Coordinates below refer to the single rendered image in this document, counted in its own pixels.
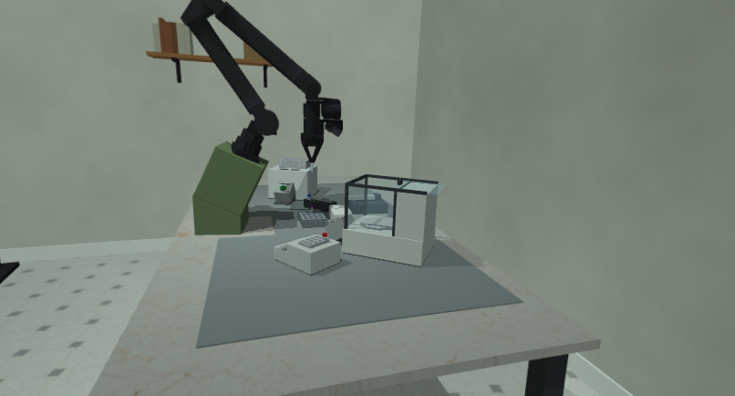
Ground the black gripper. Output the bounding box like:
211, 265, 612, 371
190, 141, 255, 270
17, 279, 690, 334
301, 118, 324, 162

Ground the grey bench mat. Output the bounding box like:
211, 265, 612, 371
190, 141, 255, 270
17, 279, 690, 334
196, 185, 523, 349

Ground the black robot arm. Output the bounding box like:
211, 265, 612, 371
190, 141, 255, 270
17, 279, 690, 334
181, 0, 343, 163

